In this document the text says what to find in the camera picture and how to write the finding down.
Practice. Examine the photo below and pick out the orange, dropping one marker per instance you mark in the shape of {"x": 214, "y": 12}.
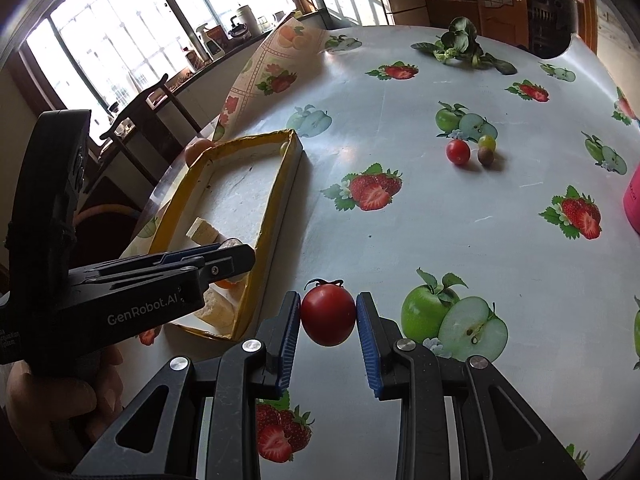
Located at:
{"x": 227, "y": 284}

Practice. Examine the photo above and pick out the large window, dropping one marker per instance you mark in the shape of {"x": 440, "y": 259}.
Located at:
{"x": 125, "y": 25}

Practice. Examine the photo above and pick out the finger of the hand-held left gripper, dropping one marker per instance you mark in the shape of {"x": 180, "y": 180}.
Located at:
{"x": 230, "y": 262}
{"x": 190, "y": 256}

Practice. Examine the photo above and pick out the green grape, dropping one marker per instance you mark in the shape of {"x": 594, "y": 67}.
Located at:
{"x": 488, "y": 142}

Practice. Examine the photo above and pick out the wooden cabinet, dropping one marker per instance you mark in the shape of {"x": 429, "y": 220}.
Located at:
{"x": 495, "y": 10}

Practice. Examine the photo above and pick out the dark wooden chair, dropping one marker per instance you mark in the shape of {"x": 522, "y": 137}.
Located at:
{"x": 111, "y": 134}

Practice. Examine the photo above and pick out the green leafy vegetable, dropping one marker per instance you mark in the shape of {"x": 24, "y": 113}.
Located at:
{"x": 457, "y": 35}

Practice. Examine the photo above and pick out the pink thermos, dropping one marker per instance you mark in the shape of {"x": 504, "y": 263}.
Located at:
{"x": 634, "y": 200}

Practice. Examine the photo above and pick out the yellow-rimmed white box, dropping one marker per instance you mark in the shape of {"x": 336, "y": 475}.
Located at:
{"x": 235, "y": 195}

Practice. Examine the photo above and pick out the small brown round fruit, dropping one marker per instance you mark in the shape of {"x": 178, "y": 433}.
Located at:
{"x": 485, "y": 157}

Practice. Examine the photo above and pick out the small red tomato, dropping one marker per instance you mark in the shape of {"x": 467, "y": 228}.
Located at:
{"x": 458, "y": 152}

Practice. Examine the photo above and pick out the steel kettle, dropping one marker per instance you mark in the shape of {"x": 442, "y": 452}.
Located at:
{"x": 240, "y": 30}

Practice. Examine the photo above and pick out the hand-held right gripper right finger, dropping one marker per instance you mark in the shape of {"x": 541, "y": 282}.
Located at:
{"x": 367, "y": 350}

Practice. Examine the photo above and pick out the white fruit print tablecloth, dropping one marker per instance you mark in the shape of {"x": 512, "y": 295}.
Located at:
{"x": 425, "y": 240}

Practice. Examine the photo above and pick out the beige fruit print cloth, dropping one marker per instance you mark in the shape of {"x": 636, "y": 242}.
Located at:
{"x": 280, "y": 60}

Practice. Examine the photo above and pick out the white spray bottle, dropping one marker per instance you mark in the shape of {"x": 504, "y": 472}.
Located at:
{"x": 210, "y": 42}

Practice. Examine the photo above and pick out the large red tomato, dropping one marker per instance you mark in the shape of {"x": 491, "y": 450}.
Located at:
{"x": 327, "y": 315}

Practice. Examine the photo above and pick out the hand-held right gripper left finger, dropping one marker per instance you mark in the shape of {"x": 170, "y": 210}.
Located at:
{"x": 290, "y": 340}

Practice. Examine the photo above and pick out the person's left hand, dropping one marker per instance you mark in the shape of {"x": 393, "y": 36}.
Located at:
{"x": 70, "y": 395}

